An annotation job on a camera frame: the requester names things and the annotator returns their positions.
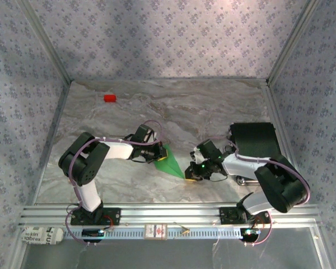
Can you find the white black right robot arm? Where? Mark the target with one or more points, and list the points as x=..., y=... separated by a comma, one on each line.
x=240, y=168

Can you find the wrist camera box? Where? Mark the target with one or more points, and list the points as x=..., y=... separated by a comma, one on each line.
x=143, y=133
x=208, y=150

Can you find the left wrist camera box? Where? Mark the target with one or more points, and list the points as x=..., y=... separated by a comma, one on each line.
x=143, y=133

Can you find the red block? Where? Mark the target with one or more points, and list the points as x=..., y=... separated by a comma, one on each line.
x=109, y=98

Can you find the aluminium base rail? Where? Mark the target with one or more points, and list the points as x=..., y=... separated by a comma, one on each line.
x=170, y=214

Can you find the white printed paper roll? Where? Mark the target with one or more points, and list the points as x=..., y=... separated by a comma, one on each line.
x=39, y=236

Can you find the small brass hook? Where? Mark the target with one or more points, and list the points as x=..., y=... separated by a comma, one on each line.
x=185, y=231

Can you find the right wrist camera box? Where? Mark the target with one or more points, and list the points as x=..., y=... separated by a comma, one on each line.
x=208, y=150

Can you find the green paper sheet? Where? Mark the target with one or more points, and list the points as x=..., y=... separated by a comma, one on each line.
x=170, y=165

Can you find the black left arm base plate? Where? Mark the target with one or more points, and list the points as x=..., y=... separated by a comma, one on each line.
x=114, y=216

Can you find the aluminium side rail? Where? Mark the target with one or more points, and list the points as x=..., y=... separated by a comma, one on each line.
x=52, y=140
x=275, y=112

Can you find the black case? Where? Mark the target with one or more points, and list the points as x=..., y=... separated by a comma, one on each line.
x=252, y=129

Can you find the small white label card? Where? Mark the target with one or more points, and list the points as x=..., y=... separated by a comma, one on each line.
x=156, y=231

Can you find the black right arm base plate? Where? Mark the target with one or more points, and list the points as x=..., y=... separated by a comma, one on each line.
x=226, y=215

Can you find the aluminium frame post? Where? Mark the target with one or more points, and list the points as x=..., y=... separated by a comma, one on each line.
x=290, y=42
x=47, y=42

